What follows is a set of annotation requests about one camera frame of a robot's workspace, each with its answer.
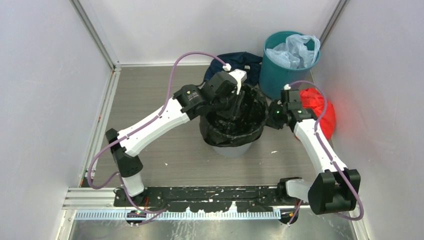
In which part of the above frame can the black trash bag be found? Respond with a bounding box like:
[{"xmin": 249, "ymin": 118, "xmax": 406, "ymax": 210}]
[{"xmin": 199, "ymin": 83, "xmax": 269, "ymax": 147}]

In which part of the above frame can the teal plastic bucket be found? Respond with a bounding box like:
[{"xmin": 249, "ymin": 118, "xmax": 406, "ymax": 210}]
[{"xmin": 258, "ymin": 31, "xmax": 321, "ymax": 100}]

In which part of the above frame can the grey translucent trash bin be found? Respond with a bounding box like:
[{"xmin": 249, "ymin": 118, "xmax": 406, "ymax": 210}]
[{"xmin": 212, "ymin": 142, "xmax": 252, "ymax": 158}]

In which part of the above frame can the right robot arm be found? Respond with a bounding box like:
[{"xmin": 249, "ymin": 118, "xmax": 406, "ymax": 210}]
[{"xmin": 266, "ymin": 89, "xmax": 361, "ymax": 215}]

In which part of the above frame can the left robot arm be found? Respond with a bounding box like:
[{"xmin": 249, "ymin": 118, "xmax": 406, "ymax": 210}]
[{"xmin": 106, "ymin": 69, "xmax": 247, "ymax": 207}]

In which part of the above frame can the red cloth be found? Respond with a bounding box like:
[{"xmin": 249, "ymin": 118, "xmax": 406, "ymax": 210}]
[{"xmin": 300, "ymin": 87, "xmax": 336, "ymax": 140}]

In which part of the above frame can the dark navy cloth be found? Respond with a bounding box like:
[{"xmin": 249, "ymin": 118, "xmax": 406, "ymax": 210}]
[{"xmin": 203, "ymin": 52, "xmax": 263, "ymax": 87}]

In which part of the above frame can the light blue plastic bag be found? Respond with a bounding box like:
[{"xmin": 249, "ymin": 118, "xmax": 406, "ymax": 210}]
[{"xmin": 265, "ymin": 34, "xmax": 321, "ymax": 70}]

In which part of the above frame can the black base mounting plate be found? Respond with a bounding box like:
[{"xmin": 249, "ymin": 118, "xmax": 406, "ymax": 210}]
[{"xmin": 113, "ymin": 185, "xmax": 298, "ymax": 213}]

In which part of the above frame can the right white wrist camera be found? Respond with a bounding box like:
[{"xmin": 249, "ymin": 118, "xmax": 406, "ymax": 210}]
[{"xmin": 283, "ymin": 84, "xmax": 292, "ymax": 91}]

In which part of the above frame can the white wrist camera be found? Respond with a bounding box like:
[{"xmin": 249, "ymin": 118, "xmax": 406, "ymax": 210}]
[
  {"xmin": 222, "ymin": 63, "xmax": 247, "ymax": 95},
  {"xmin": 283, "ymin": 84, "xmax": 292, "ymax": 91}
]

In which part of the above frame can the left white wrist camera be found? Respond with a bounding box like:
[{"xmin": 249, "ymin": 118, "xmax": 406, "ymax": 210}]
[{"xmin": 222, "ymin": 63, "xmax": 247, "ymax": 95}]

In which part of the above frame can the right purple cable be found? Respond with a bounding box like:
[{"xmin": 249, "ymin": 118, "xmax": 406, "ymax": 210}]
[{"xmin": 286, "ymin": 80, "xmax": 365, "ymax": 227}]

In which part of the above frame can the aluminium frame rail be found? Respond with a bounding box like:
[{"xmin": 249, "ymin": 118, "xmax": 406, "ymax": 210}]
[{"xmin": 61, "ymin": 65, "xmax": 122, "ymax": 211}]

